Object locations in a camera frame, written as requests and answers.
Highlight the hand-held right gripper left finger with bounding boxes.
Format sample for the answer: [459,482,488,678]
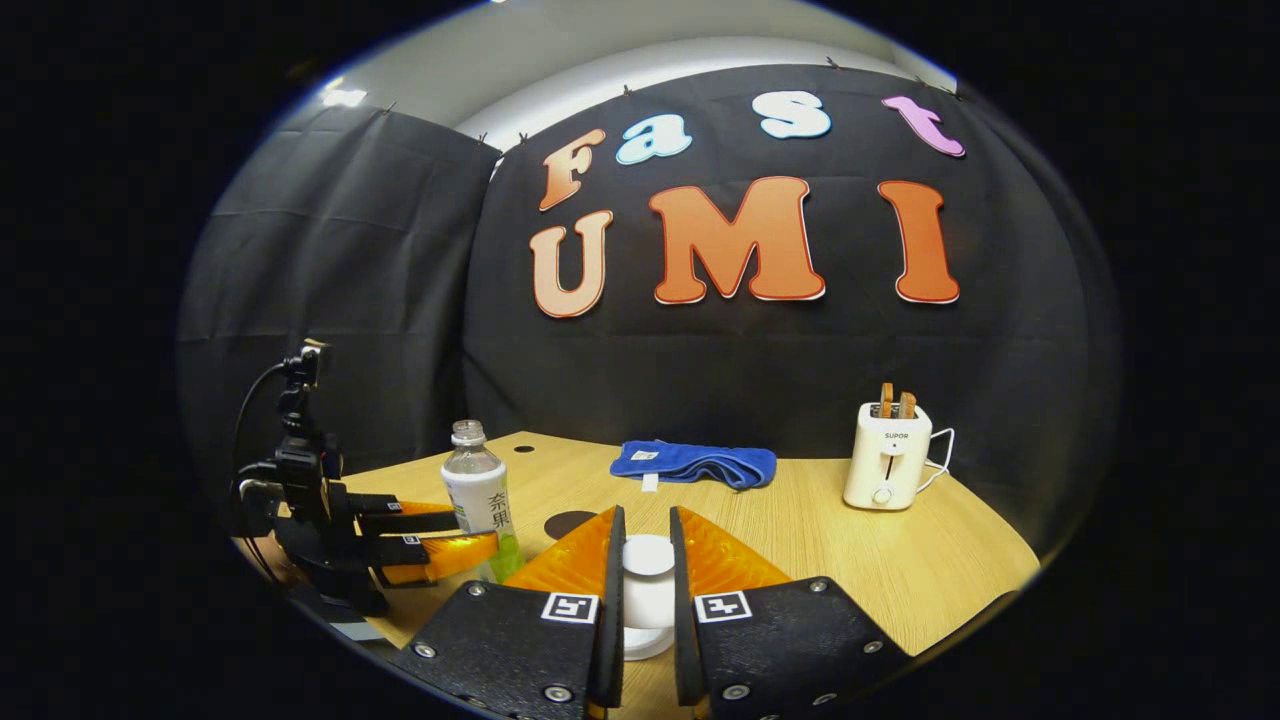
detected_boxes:
[388,505,628,720]

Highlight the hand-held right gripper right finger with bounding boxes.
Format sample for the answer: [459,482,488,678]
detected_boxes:
[668,505,913,720]

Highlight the white teacup lid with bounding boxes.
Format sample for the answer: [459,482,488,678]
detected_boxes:
[622,534,678,629]

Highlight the clear water bottle white label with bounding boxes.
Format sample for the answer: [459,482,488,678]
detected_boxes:
[441,420,521,583]

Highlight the blue towel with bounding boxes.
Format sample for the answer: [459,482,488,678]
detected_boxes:
[610,440,779,493]

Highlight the cream toaster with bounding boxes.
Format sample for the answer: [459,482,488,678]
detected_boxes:
[842,400,934,512]

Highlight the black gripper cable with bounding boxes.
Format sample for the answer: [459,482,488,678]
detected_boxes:
[230,362,291,501]

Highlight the white toaster cable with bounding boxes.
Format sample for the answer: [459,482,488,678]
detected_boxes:
[915,428,957,496]

